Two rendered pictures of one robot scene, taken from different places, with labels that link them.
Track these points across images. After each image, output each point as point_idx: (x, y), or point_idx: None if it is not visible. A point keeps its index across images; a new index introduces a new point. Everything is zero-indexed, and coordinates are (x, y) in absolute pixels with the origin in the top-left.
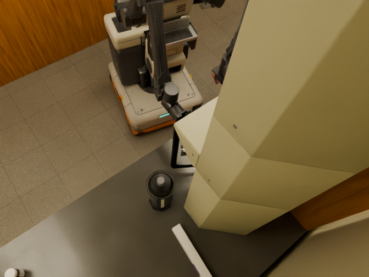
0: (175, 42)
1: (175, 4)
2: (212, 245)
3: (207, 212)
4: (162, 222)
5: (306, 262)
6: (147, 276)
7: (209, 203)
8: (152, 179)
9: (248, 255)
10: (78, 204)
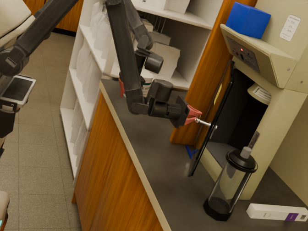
0: (29, 91)
1: (10, 46)
2: (266, 200)
3: (279, 142)
4: (241, 221)
5: (304, 136)
6: None
7: (289, 119)
8: (239, 158)
9: (274, 185)
10: None
